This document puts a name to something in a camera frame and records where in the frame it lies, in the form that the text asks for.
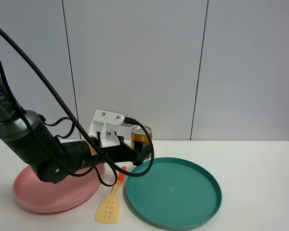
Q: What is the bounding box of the yellow spatula orange handle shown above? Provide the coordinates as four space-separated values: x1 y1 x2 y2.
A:
94 173 124 224

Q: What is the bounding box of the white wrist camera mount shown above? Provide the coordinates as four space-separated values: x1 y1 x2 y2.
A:
88 110 131 148

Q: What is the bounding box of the pink round plate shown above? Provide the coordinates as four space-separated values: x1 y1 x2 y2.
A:
13 166 101 213

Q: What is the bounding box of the black camera cable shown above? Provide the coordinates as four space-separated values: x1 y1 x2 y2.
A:
0 19 156 187

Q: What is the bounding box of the gold beverage can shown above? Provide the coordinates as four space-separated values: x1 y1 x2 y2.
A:
131 125 152 160

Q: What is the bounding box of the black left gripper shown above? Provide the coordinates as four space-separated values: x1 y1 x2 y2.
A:
83 136 152 167

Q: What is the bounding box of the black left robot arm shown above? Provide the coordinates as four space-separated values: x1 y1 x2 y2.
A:
0 62 155 184

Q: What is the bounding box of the teal round plate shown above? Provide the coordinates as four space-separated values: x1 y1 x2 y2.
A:
125 157 222 231

